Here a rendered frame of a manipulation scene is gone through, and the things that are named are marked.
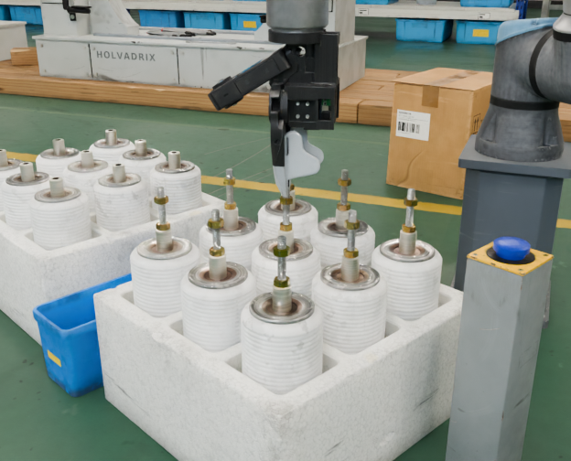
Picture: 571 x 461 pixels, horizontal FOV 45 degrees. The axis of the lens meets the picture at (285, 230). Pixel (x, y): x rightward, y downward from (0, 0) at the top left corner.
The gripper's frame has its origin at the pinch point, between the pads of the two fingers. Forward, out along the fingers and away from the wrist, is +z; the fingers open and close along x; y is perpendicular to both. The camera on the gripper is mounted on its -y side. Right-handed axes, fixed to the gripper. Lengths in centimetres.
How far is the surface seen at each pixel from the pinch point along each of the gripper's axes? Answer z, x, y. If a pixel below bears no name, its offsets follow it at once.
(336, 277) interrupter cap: 9.3, -7.6, 8.3
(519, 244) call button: 1.4, -12.2, 28.9
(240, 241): 9.9, 3.1, -6.5
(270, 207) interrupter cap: 9.0, 15.7, -4.4
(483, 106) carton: 10, 105, 38
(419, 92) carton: 7, 105, 20
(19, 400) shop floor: 34, -6, -39
